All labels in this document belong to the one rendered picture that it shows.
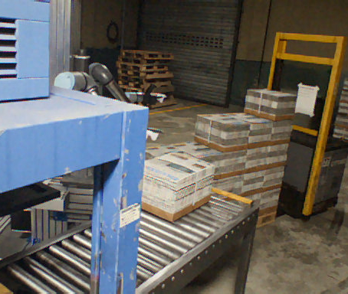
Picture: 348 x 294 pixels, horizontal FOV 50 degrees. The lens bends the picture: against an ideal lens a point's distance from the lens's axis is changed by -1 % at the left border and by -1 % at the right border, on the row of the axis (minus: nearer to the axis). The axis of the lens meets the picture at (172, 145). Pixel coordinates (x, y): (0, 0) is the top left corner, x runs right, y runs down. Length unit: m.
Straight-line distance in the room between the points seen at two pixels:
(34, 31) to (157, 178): 1.24
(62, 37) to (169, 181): 1.11
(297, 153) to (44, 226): 2.65
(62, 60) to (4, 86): 1.64
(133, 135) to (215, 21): 9.77
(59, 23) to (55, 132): 1.80
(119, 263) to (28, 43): 0.50
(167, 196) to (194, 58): 9.02
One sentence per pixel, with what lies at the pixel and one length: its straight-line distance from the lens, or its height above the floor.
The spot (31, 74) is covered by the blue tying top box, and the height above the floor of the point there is 1.60.
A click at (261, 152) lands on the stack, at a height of 0.78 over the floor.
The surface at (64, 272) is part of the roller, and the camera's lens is 1.56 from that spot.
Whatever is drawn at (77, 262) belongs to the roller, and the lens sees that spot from 1.60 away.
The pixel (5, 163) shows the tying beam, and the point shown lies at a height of 1.50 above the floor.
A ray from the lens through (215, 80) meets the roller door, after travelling 10.40.
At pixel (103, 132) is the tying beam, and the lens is 0.69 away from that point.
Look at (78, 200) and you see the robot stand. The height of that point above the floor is 0.68.
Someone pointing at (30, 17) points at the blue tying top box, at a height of 1.70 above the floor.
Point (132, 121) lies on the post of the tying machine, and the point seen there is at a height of 1.53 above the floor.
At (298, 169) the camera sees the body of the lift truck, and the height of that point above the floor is 0.47.
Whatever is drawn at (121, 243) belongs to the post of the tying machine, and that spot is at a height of 1.26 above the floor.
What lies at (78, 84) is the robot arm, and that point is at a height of 1.40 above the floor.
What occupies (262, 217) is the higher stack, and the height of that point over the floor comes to 0.09.
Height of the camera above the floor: 1.69
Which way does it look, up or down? 16 degrees down
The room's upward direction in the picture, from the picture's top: 5 degrees clockwise
